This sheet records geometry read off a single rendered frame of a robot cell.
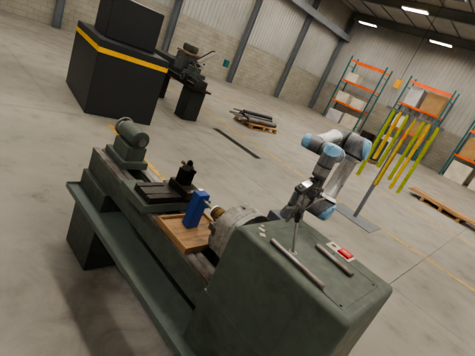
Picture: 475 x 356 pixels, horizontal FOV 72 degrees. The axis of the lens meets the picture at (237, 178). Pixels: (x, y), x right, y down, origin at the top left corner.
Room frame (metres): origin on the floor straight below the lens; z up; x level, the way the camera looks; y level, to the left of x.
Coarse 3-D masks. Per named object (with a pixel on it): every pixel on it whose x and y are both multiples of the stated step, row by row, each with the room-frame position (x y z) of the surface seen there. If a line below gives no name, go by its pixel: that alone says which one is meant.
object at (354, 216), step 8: (416, 120) 5.86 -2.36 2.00; (440, 128) 5.62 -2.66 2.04; (400, 136) 5.90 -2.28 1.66; (392, 152) 5.89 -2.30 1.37; (368, 192) 5.89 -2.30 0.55; (336, 208) 5.90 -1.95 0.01; (344, 208) 6.10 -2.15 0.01; (360, 208) 5.88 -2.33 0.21; (352, 216) 5.85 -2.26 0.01; (360, 216) 6.06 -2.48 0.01; (360, 224) 5.63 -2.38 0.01; (368, 224) 5.81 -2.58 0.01
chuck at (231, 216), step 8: (232, 208) 1.48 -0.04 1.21; (240, 208) 1.48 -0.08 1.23; (248, 208) 1.50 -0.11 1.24; (256, 208) 1.56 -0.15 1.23; (224, 216) 1.44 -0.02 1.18; (232, 216) 1.43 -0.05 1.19; (240, 216) 1.43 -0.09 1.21; (216, 224) 1.42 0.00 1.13; (224, 224) 1.41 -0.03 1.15; (232, 224) 1.40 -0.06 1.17; (216, 232) 1.40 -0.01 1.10; (224, 232) 1.38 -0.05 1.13; (216, 240) 1.39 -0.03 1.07; (216, 248) 1.39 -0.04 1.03
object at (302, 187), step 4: (308, 180) 1.49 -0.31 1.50; (312, 180) 1.49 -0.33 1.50; (316, 180) 1.50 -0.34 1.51; (300, 184) 1.46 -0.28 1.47; (304, 184) 1.46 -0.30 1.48; (308, 184) 1.47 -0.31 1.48; (312, 184) 1.47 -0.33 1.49; (316, 184) 1.49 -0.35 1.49; (296, 188) 1.44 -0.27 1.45; (300, 188) 1.44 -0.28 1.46; (304, 188) 1.44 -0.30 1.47; (308, 188) 1.45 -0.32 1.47; (300, 192) 1.42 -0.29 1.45; (304, 192) 1.44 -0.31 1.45
